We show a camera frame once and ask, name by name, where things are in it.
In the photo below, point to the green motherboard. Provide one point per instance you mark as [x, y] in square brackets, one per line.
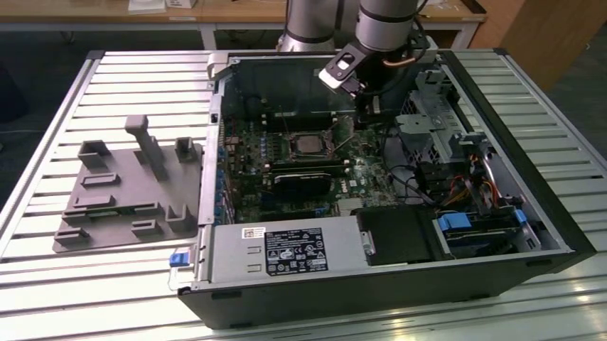
[370, 170]

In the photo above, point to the small silver heatsink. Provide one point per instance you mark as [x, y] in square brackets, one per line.
[351, 206]

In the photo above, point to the metal drive cage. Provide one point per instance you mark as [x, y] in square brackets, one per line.
[427, 124]

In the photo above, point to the grey parts rack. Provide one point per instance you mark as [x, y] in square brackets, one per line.
[119, 213]

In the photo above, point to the wooden desk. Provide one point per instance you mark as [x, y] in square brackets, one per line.
[95, 19]

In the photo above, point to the grey power supply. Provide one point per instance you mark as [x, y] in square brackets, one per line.
[227, 255]

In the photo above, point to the wooden cabinet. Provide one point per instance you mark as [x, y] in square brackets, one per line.
[559, 35]

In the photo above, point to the silver CPU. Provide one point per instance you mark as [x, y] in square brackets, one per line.
[311, 145]

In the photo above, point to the metal locking lever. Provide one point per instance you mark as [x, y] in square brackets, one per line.
[284, 124]
[334, 126]

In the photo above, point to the blue case latch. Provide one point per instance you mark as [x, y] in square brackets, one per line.
[179, 258]

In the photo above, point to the blue bay latch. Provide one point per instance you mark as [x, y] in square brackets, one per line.
[520, 216]

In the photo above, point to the black graphics card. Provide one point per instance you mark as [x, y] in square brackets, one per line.
[303, 184]

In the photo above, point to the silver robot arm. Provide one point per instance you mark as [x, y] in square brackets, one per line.
[384, 25]

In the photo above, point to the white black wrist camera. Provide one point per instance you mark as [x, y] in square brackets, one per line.
[339, 67]

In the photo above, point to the black PC case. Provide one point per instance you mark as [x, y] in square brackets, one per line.
[332, 305]

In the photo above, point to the blue disk carrier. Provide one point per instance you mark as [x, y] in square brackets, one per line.
[452, 222]

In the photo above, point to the white box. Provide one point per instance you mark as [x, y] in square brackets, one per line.
[147, 7]

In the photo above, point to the black plastic shroud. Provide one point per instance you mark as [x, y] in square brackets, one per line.
[394, 234]

